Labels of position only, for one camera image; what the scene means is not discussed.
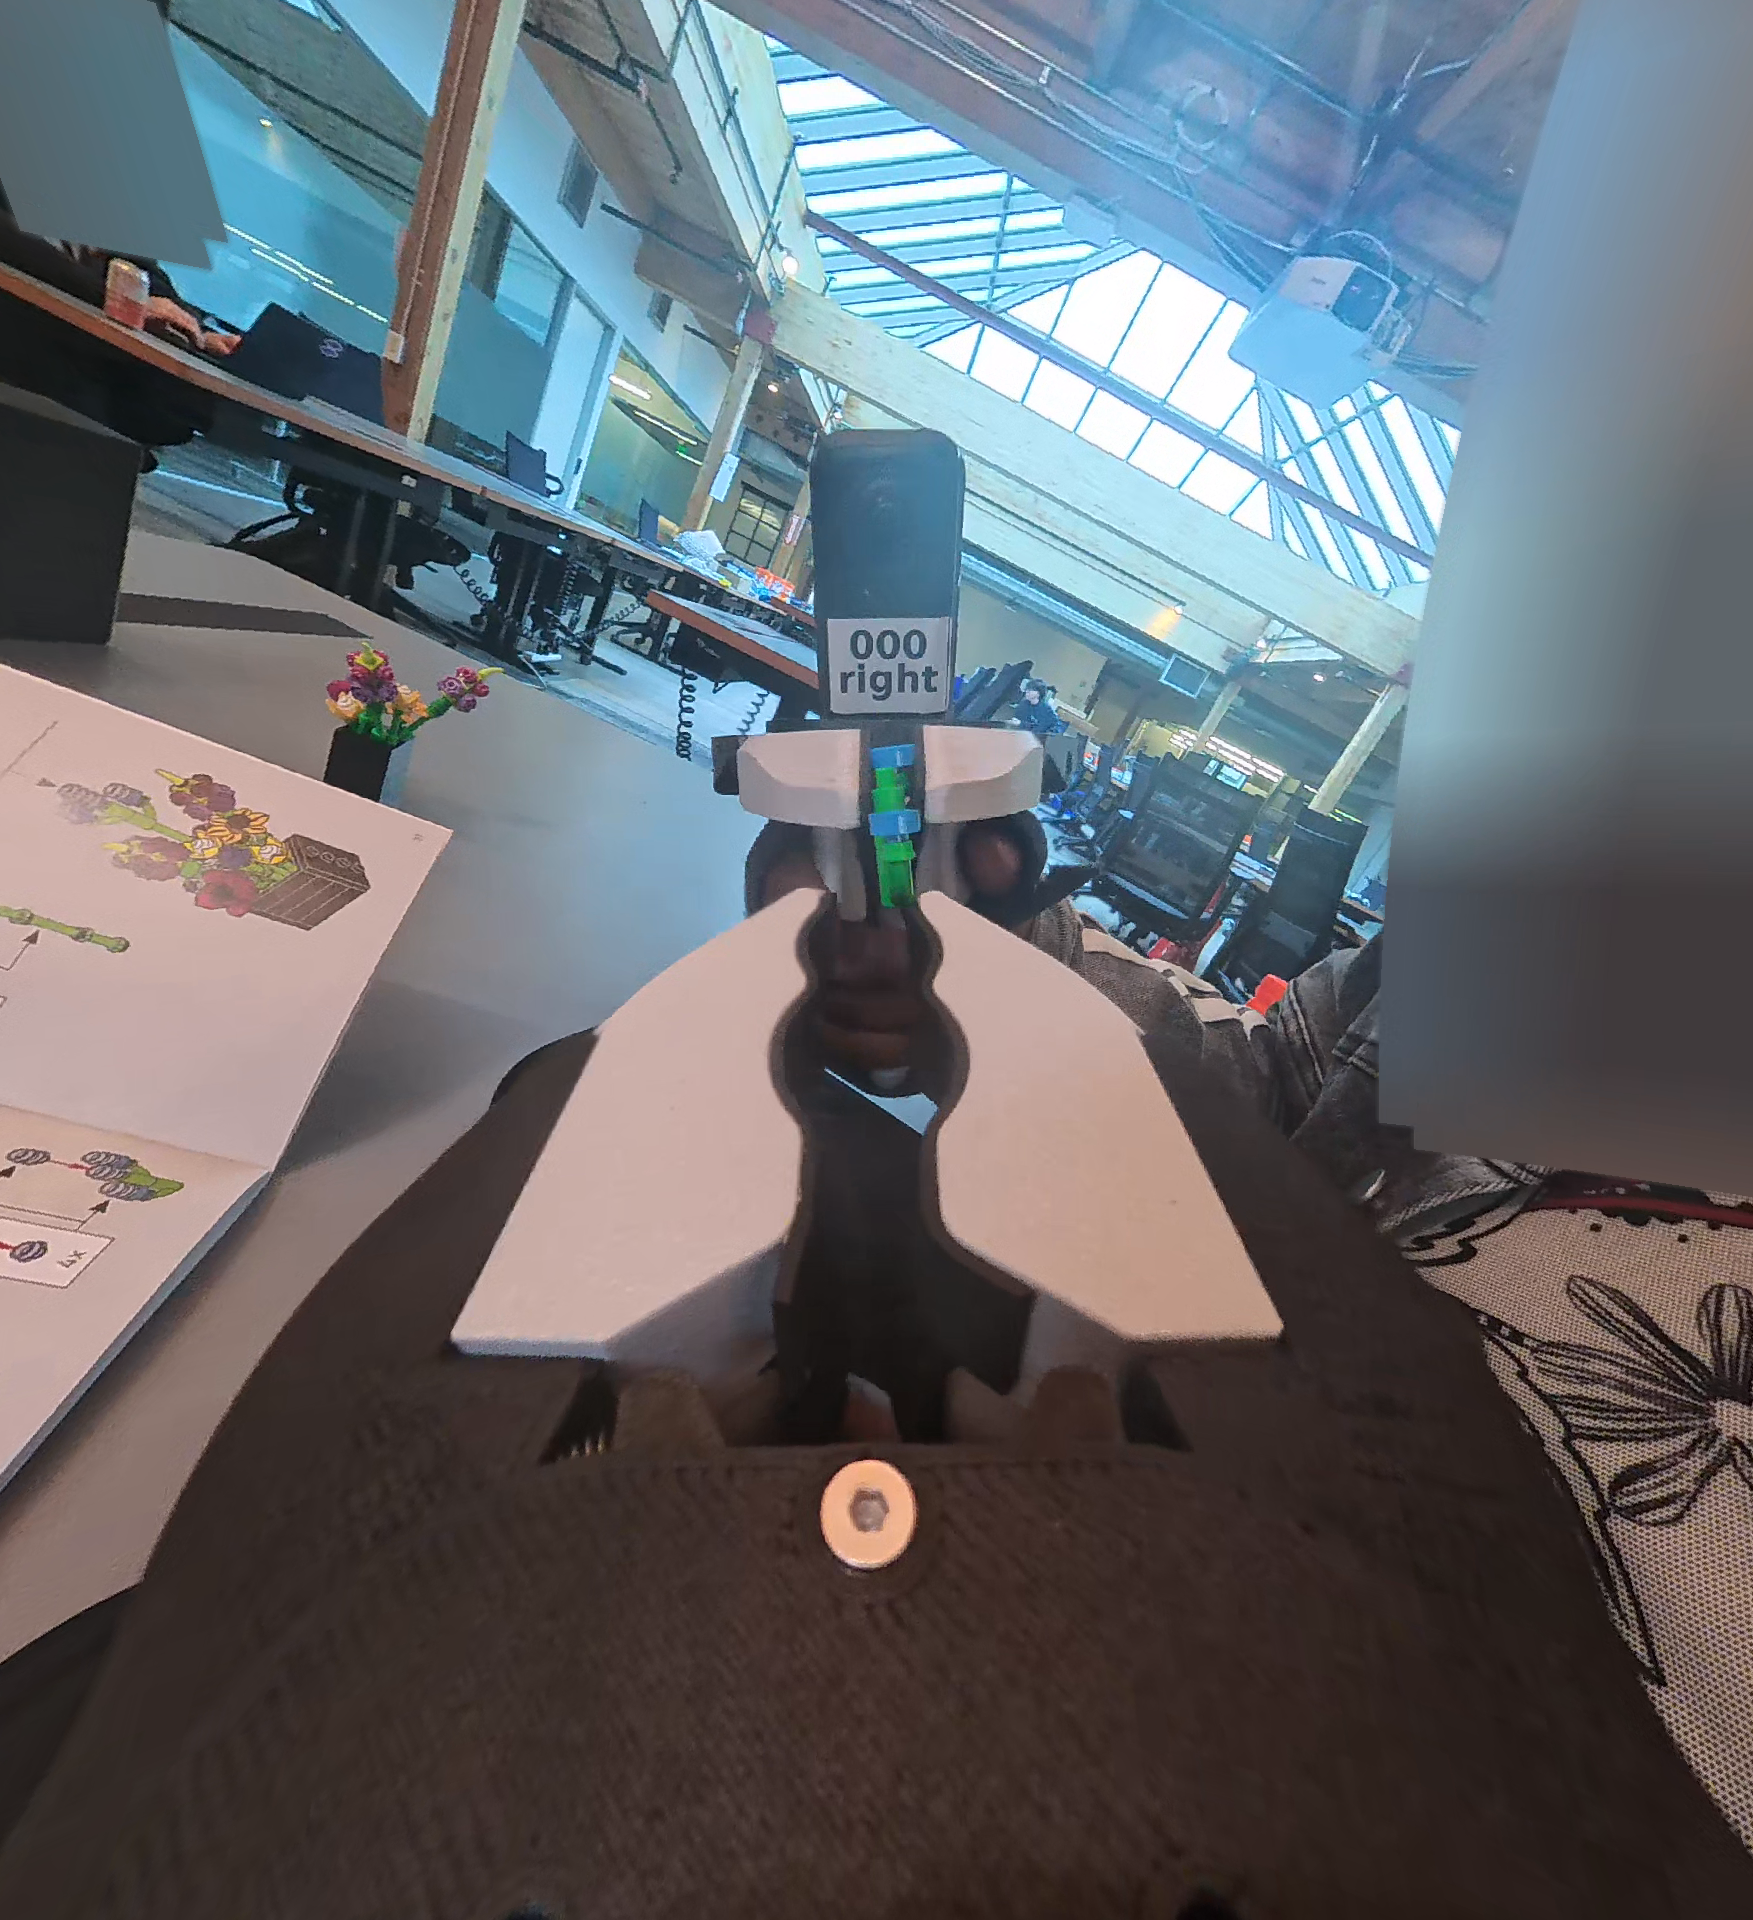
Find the person's right hand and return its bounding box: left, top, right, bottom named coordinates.
left=749, top=818, right=1049, bottom=1092

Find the white ceiling projector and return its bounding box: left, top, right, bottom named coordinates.
left=1227, top=252, right=1420, bottom=407

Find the lego instruction booklet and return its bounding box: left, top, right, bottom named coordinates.
left=0, top=644, right=457, bottom=1597

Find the plain black box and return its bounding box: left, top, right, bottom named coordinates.
left=0, top=357, right=147, bottom=647

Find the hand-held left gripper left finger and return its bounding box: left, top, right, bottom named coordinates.
left=444, top=893, right=833, bottom=1364

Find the long grey office desk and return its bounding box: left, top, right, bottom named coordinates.
left=0, top=220, right=698, bottom=673

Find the green lego stem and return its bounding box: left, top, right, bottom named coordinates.
left=866, top=741, right=926, bottom=911

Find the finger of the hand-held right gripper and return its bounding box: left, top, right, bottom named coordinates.
left=735, top=722, right=877, bottom=918
left=911, top=722, right=1049, bottom=901

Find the floral print shirt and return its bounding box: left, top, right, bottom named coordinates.
left=1391, top=1156, right=1753, bottom=1920

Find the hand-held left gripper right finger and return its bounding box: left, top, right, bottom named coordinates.
left=906, top=889, right=1286, bottom=1418

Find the lego flower bouquet model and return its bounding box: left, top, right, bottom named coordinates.
left=323, top=644, right=505, bottom=805

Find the black office chair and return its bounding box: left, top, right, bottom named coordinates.
left=1235, top=812, right=1373, bottom=1002
left=231, top=467, right=474, bottom=596
left=1109, top=752, right=1235, bottom=961

